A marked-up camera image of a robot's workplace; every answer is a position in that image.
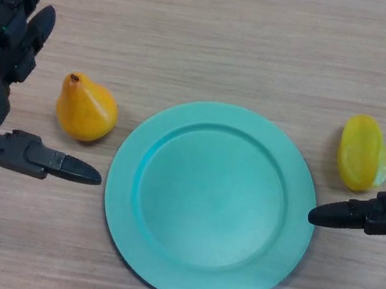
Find green round plate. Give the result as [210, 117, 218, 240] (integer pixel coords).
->
[88, 85, 333, 289]

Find yellow starfruit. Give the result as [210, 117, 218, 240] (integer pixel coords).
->
[331, 110, 386, 196]

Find orange yellow pear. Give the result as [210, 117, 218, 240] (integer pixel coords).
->
[50, 70, 124, 147]

